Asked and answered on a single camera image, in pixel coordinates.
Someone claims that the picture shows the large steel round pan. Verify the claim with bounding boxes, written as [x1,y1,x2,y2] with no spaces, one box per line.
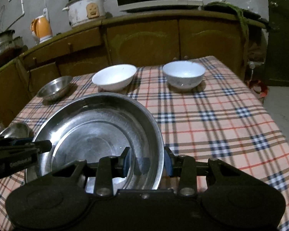
[25,93,164,190]

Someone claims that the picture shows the small steel bowl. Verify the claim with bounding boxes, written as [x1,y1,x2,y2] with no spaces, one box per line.
[36,76,73,101]

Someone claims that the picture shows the wide white ceramic bowl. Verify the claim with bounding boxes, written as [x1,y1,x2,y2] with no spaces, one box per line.
[92,64,137,91]

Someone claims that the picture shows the steel plate on left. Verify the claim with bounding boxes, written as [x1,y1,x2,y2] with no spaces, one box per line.
[0,122,34,139]

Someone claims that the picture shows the plaid checkered tablecloth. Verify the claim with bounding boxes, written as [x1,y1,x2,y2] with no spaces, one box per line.
[0,56,289,230]

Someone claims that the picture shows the brown wooden cabinet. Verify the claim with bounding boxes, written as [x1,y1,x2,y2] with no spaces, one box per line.
[0,10,267,126]

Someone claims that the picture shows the small white ceramic bowl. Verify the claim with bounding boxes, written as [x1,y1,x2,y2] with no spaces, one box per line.
[162,60,206,90]

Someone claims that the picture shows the steel pot on stove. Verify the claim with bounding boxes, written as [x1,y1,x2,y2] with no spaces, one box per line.
[0,30,23,55]

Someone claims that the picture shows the orange electric kettle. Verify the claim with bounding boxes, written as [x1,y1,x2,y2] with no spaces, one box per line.
[31,15,53,44]

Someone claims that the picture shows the dark door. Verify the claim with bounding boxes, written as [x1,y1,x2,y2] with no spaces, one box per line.
[265,0,289,87]

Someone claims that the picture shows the white rice cooker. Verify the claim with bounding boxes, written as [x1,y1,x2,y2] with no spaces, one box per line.
[62,0,106,28]

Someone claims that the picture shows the green cloth on counter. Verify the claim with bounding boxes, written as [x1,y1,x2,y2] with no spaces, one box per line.
[202,0,249,41]

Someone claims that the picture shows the white wall power socket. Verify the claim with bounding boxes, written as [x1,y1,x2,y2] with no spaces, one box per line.
[43,7,49,21]

